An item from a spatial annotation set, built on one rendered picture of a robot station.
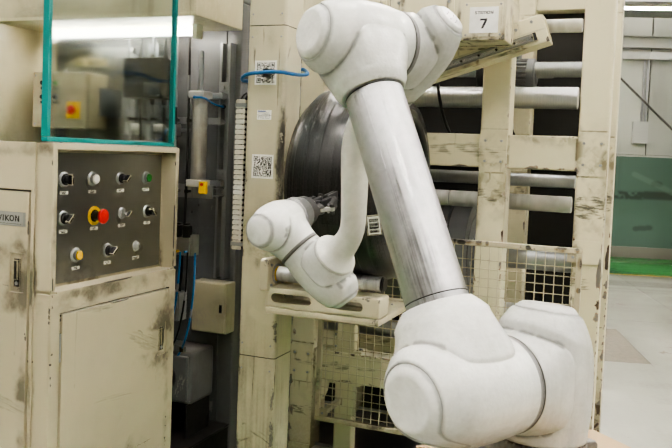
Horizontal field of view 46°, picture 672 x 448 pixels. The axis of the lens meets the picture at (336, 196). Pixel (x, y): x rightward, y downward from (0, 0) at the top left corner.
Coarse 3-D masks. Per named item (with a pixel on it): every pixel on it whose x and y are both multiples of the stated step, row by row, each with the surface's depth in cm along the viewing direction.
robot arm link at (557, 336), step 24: (528, 312) 125; (552, 312) 125; (576, 312) 128; (528, 336) 123; (552, 336) 122; (576, 336) 123; (552, 360) 120; (576, 360) 123; (552, 384) 119; (576, 384) 123; (552, 408) 119; (576, 408) 123; (528, 432) 121; (552, 432) 123; (576, 432) 124
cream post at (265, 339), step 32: (256, 0) 244; (288, 0) 241; (256, 32) 245; (288, 32) 243; (288, 64) 244; (256, 96) 246; (288, 96) 245; (256, 128) 246; (288, 128) 247; (256, 192) 247; (256, 256) 247; (256, 288) 248; (256, 320) 248; (288, 320) 255; (256, 352) 249; (288, 352) 256; (256, 384) 249; (288, 384) 257; (256, 416) 249
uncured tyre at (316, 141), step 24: (312, 120) 223; (336, 120) 221; (312, 144) 219; (336, 144) 217; (288, 168) 223; (312, 168) 217; (336, 168) 215; (288, 192) 222; (312, 192) 217; (336, 216) 216; (384, 240) 219; (360, 264) 223; (384, 264) 226
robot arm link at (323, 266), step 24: (360, 168) 163; (360, 192) 165; (360, 216) 167; (312, 240) 178; (336, 240) 172; (360, 240) 171; (288, 264) 178; (312, 264) 174; (336, 264) 173; (312, 288) 176; (336, 288) 174
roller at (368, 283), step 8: (280, 272) 236; (288, 272) 235; (280, 280) 237; (288, 280) 236; (360, 280) 227; (368, 280) 226; (376, 280) 225; (384, 280) 225; (360, 288) 227; (368, 288) 226; (376, 288) 225; (384, 288) 226
